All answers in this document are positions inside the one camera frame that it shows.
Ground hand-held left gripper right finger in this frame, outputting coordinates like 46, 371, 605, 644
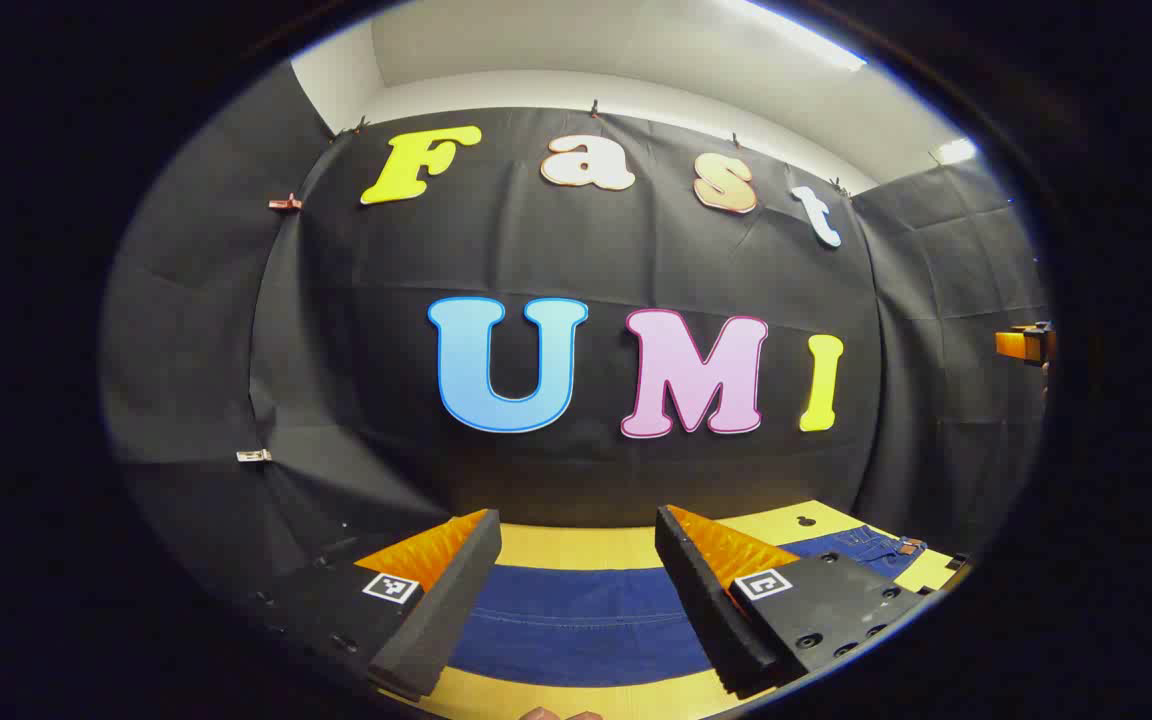
655, 504, 934, 699

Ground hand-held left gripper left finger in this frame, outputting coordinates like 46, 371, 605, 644
228, 508, 504, 701

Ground blue denim jeans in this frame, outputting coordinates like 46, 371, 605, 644
448, 525, 927, 689

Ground black backdrop cloth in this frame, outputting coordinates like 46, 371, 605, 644
101, 60, 1052, 601

